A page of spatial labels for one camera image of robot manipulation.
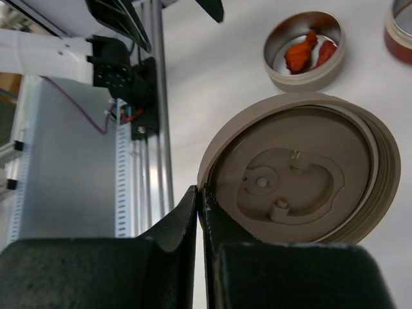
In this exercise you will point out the slotted grey cable duct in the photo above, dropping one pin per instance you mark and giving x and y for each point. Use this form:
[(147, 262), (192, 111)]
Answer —
[(123, 208)]

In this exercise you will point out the beige round lid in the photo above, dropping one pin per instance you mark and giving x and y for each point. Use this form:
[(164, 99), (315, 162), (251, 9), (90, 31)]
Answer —
[(303, 167)]

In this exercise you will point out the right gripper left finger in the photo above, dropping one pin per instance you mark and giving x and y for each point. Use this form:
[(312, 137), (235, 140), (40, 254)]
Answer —
[(153, 270)]

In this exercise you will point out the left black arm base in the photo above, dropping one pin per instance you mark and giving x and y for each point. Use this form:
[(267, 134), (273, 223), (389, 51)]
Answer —
[(135, 84)]

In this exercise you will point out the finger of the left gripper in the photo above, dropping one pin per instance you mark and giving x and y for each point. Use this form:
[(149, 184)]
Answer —
[(214, 8)]

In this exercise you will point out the beige-based steel container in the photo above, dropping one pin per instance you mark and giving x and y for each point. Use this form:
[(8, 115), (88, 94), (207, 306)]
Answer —
[(292, 31)]

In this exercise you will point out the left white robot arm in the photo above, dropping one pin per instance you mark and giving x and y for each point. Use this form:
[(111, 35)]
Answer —
[(83, 59)]

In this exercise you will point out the orange chicken drumstick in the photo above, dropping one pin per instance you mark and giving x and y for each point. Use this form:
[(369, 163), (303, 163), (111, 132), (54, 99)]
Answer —
[(298, 56)]

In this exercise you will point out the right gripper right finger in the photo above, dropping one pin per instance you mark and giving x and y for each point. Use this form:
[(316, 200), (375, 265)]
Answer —
[(244, 272)]

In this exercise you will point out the red-based steel container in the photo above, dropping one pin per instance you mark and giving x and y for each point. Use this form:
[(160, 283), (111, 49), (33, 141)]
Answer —
[(396, 38)]

